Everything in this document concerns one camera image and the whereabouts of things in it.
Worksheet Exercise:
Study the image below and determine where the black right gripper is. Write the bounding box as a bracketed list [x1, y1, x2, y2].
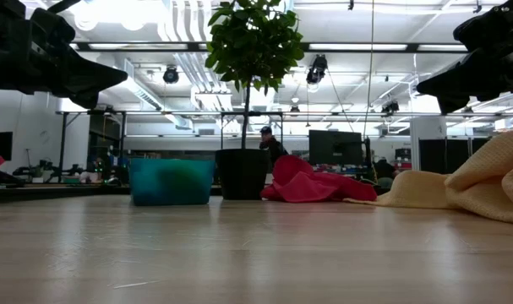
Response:
[416, 0, 513, 115]

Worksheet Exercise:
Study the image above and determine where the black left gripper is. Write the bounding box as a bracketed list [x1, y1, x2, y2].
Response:
[0, 0, 128, 110]

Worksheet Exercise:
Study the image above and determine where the teal plastic tupperware container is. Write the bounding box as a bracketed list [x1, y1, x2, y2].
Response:
[128, 158, 216, 207]

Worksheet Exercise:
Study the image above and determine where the black metal gantry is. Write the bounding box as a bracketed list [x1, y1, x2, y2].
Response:
[55, 110, 285, 185]

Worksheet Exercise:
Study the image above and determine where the black partition panel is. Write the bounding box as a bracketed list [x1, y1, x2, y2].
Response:
[418, 137, 492, 175]

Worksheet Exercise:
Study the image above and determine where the yellow cloth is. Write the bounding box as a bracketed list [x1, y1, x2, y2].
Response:
[344, 126, 513, 225]

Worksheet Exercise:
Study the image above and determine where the person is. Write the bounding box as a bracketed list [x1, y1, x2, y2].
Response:
[259, 125, 289, 170]
[374, 158, 396, 189]

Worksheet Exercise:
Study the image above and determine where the black computer monitor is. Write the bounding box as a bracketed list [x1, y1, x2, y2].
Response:
[308, 129, 363, 166]

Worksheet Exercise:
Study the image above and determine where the green plant in black pot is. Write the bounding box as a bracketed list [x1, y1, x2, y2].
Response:
[205, 0, 306, 201]

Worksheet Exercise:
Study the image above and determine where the red cloth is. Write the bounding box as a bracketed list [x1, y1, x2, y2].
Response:
[259, 155, 378, 204]

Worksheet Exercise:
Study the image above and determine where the black metal table frame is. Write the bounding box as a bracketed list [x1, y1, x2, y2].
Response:
[0, 183, 133, 204]

